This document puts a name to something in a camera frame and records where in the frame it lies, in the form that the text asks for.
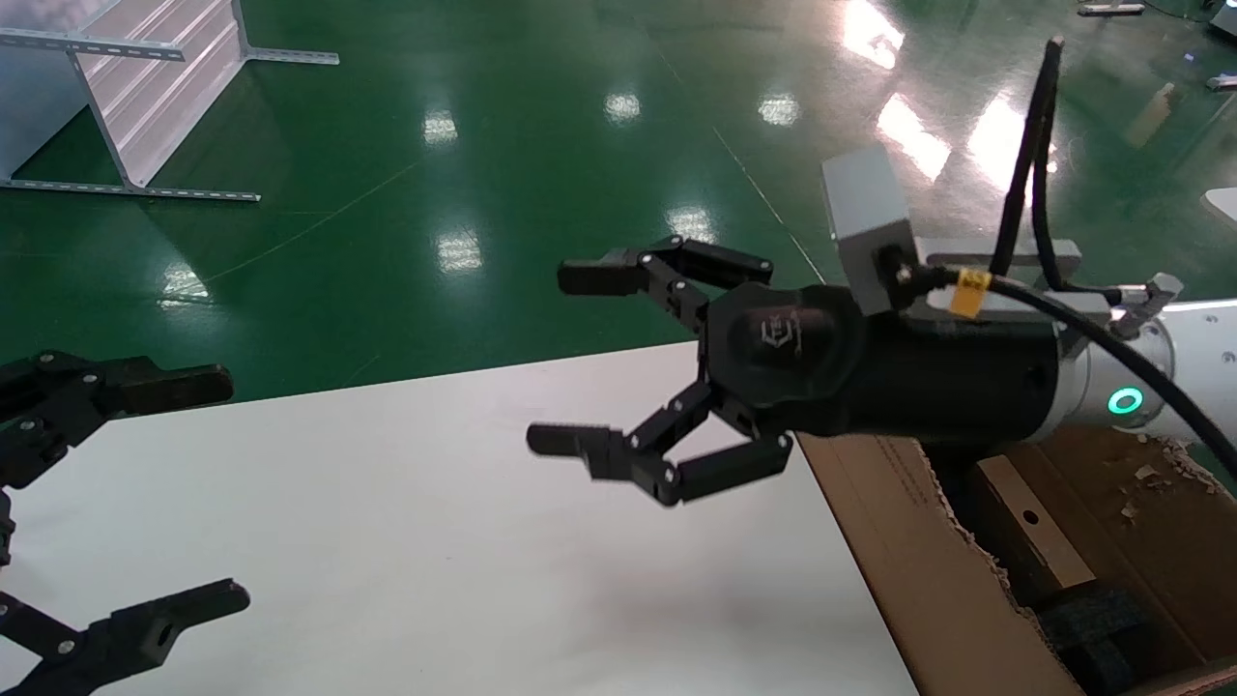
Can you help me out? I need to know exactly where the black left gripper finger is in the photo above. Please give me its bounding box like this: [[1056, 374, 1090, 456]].
[[0, 351, 235, 489], [0, 580, 251, 696]]

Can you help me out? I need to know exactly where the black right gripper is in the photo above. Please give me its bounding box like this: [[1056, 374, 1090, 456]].
[[527, 235, 1060, 509]]

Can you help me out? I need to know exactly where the small brown box with hole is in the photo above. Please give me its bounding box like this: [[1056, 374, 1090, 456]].
[[970, 454, 1099, 606]]

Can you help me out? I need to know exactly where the big open cardboard box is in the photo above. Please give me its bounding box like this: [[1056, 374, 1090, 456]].
[[796, 425, 1237, 696]]

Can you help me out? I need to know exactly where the black foam block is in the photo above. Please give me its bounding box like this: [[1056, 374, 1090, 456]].
[[1037, 584, 1163, 696]]

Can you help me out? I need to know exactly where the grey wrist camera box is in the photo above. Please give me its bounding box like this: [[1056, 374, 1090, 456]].
[[821, 145, 920, 318]]

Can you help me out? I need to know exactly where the grey metal partition frame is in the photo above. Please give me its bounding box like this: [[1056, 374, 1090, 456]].
[[0, 0, 340, 204]]

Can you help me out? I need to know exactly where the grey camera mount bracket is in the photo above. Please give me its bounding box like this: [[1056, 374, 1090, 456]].
[[912, 237, 1114, 327]]

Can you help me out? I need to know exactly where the black looped cable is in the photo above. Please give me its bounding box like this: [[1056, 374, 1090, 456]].
[[990, 36, 1129, 297]]

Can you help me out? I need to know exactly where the black cable with yellow tag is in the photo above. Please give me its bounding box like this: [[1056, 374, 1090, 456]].
[[897, 265, 1237, 486]]

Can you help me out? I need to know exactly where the silver cable connector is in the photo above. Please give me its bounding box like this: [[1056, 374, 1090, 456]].
[[1109, 272, 1186, 340]]

